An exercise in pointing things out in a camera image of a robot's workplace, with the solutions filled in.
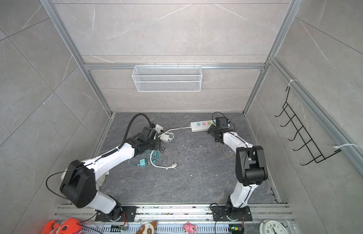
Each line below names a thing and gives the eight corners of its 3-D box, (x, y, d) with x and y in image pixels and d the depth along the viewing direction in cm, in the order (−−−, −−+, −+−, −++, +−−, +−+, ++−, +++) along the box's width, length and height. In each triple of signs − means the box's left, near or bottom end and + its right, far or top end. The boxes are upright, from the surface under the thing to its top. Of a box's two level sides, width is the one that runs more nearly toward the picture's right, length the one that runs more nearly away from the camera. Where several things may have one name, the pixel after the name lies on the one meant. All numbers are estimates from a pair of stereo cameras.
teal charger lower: (138, 167, 91) (137, 165, 90) (138, 161, 94) (137, 159, 92) (150, 164, 92) (149, 163, 91) (149, 159, 95) (149, 157, 93)
